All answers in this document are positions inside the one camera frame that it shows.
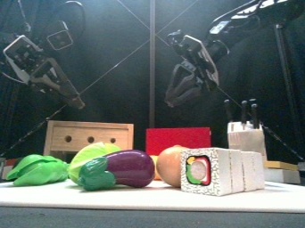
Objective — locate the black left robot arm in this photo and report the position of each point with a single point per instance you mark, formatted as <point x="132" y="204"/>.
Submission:
<point x="23" y="14"/>

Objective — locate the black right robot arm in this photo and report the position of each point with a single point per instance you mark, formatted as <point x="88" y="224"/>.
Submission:
<point x="254" y="17"/>

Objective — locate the green toy corn husk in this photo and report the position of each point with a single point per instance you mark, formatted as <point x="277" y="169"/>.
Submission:
<point x="37" y="170"/>

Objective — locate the wooden box with holes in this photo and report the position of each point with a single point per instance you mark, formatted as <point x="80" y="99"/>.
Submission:
<point x="88" y="137"/>

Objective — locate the red flat board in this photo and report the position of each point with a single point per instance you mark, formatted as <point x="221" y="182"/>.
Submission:
<point x="178" y="140"/>

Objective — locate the light green toy cabbage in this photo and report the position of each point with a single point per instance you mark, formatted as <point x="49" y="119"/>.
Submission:
<point x="87" y="157"/>

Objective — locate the white toy knife block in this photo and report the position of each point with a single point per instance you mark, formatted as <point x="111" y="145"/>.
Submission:
<point x="246" y="141"/>

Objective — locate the purple toy eggplant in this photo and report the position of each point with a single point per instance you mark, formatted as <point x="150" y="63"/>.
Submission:
<point x="124" y="169"/>

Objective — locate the small orange toy fruit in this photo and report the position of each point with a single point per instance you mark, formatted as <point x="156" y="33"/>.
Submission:
<point x="155" y="169"/>

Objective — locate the toy sushi roll slice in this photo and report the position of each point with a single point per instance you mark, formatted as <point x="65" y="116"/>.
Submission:
<point x="209" y="172"/>
<point x="247" y="169"/>
<point x="237" y="170"/>
<point x="259" y="169"/>

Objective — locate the yellow flat block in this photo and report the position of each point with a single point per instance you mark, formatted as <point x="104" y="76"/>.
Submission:
<point x="280" y="165"/>

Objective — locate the white flat block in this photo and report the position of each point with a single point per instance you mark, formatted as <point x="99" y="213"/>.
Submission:
<point x="281" y="175"/>

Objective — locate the white cutting board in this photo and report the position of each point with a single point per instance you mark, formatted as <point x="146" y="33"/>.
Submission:
<point x="158" y="197"/>

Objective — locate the vertical metal frame pole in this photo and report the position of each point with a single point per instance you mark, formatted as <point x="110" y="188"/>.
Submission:
<point x="151" y="63"/>

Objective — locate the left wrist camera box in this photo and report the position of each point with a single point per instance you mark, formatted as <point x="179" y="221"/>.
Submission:
<point x="59" y="39"/>

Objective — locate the black metal stand post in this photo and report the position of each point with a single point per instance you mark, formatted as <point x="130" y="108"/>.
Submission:
<point x="286" y="80"/>

